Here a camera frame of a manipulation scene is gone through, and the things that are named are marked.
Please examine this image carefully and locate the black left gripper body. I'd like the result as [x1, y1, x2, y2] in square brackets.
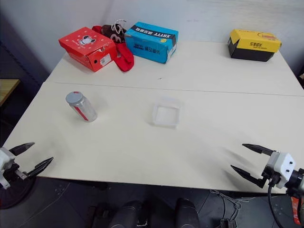
[1, 162, 29, 184]

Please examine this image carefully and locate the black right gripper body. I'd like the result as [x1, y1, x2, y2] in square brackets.
[261, 151, 282, 189]

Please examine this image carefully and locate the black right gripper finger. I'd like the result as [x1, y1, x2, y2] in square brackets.
[230, 165, 266, 189]
[242, 143, 277, 158]

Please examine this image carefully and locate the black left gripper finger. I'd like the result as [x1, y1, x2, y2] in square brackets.
[26, 156, 54, 179]
[9, 142, 36, 156]

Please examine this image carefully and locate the silver can with red stripe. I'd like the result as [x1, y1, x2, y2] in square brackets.
[66, 91, 98, 123]

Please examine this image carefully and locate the clear square plastic container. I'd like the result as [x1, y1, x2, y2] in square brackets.
[152, 95, 186, 129]

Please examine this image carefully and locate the red object on floor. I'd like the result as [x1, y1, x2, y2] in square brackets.
[290, 196, 302, 224]

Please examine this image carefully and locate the black power adapter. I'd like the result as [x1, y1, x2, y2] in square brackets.
[220, 219, 238, 228]

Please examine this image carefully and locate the wooden side table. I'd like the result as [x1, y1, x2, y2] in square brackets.
[0, 78, 21, 107]

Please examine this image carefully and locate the dark rounded shape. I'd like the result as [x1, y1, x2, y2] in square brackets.
[108, 200, 144, 228]
[175, 198, 200, 228]

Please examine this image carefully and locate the yellow and black shoe box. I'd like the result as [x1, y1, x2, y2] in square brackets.
[227, 28, 283, 63]

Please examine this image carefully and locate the red shoe box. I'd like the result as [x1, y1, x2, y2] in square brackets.
[58, 26, 117, 73]

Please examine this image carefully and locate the red cloth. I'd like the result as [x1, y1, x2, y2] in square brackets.
[92, 25, 135, 73]

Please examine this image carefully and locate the blue shoe box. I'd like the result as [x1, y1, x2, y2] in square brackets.
[123, 21, 180, 65]

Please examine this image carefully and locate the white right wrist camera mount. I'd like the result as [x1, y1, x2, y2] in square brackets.
[268, 152, 297, 190]

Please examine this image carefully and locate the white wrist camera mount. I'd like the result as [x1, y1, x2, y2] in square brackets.
[268, 152, 297, 190]
[0, 147, 16, 190]

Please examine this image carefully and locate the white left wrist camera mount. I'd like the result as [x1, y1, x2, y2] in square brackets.
[0, 147, 16, 190]

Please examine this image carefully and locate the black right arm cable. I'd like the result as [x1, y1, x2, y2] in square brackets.
[267, 174, 293, 228]

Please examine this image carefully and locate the white floor cable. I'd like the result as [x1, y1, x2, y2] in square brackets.
[209, 189, 250, 228]

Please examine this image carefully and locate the dark brown cloth white cord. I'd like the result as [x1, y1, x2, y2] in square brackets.
[102, 19, 127, 44]

